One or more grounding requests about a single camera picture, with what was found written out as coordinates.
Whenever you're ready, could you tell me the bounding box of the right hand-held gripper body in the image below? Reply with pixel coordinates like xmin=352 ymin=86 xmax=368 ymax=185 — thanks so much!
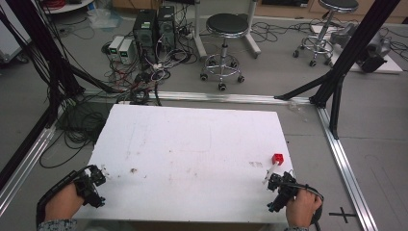
xmin=267 ymin=171 xmax=301 ymax=214

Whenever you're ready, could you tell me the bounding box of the black round stool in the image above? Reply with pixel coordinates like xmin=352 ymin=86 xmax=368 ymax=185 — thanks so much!
xmin=199 ymin=13 xmax=250 ymax=91

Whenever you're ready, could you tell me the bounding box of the coil of black cables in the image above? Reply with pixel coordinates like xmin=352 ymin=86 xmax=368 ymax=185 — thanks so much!
xmin=38 ymin=99 xmax=108 ymax=169

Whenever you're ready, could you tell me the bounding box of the red cube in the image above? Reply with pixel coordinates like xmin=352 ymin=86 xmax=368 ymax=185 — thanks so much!
xmin=271 ymin=153 xmax=285 ymax=167

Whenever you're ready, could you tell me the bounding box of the tangle of floor cables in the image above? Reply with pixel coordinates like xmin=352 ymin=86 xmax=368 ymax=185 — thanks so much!
xmin=101 ymin=38 xmax=197 ymax=106

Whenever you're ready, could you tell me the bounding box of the white table leg frame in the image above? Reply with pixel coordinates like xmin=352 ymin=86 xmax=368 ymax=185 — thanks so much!
xmin=191 ymin=0 xmax=262 ymax=60

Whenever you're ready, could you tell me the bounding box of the grey round stool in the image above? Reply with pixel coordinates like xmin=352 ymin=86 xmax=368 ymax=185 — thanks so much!
xmin=292 ymin=0 xmax=360 ymax=68

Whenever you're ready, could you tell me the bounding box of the black frame post with braces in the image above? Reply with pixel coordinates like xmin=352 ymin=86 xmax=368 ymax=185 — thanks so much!
xmin=274 ymin=0 xmax=402 ymax=141

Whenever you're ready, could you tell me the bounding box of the person's right hand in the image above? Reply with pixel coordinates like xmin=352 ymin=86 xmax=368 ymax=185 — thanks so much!
xmin=285 ymin=189 xmax=323 ymax=229

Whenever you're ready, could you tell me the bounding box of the aluminium floor rail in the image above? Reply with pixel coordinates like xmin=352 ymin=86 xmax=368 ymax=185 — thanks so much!
xmin=84 ymin=90 xmax=313 ymax=106
xmin=316 ymin=105 xmax=380 ymax=231
xmin=0 ymin=105 xmax=65 ymax=217

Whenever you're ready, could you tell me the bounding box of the black computer tower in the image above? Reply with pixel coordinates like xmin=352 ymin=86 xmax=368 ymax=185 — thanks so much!
xmin=132 ymin=9 xmax=159 ymax=64
xmin=156 ymin=5 xmax=177 ymax=52

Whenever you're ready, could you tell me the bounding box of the white power supply box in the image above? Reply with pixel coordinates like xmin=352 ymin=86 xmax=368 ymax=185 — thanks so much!
xmin=108 ymin=35 xmax=125 ymax=56
xmin=117 ymin=38 xmax=135 ymax=65

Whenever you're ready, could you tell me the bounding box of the black frame post with cables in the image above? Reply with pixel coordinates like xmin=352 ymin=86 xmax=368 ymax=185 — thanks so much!
xmin=0 ymin=0 xmax=85 ymax=129

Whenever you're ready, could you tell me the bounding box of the person's left hand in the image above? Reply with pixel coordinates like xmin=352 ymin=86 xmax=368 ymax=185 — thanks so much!
xmin=43 ymin=182 xmax=86 ymax=222

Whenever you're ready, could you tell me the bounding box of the round white table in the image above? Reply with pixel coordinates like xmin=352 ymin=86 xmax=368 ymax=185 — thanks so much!
xmin=40 ymin=0 xmax=94 ymax=15

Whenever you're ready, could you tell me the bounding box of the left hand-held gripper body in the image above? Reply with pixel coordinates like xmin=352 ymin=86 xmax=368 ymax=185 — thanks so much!
xmin=73 ymin=164 xmax=108 ymax=209

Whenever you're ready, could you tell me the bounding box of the clear plastic bag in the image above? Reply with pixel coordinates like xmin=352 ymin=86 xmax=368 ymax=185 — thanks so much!
xmin=87 ymin=7 xmax=124 ymax=31

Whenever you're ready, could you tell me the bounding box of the grey device on white board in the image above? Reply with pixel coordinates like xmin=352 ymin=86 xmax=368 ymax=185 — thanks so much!
xmin=310 ymin=22 xmax=404 ymax=75

